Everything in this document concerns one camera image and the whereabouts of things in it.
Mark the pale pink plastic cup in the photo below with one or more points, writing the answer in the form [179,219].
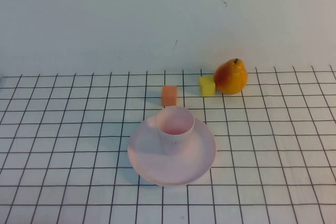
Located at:
[174,144]

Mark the pale pink round plate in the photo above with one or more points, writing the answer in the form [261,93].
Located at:
[183,166]

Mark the orange foam cube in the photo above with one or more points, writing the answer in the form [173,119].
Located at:
[169,96]

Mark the yellow foam cube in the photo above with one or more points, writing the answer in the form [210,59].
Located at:
[207,86]

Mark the yellow orange toy pear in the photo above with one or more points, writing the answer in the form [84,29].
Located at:
[231,79]

